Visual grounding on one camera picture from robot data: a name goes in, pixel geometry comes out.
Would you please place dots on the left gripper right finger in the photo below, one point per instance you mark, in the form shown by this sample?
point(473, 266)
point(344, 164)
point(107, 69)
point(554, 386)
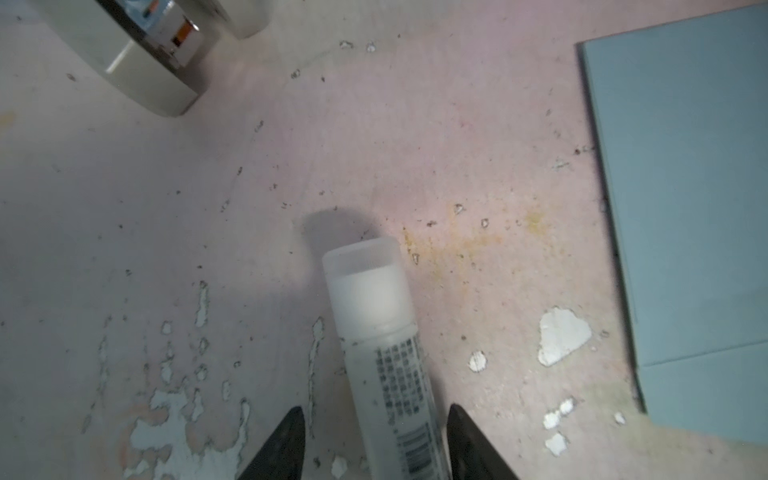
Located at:
point(472, 456)

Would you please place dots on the teal envelope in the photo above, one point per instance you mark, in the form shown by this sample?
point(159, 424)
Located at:
point(679, 113)

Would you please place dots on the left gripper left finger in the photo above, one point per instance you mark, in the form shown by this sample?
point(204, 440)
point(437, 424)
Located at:
point(282, 455)

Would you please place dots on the white glue stick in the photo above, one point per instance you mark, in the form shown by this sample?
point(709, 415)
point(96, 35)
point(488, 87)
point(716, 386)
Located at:
point(375, 320)

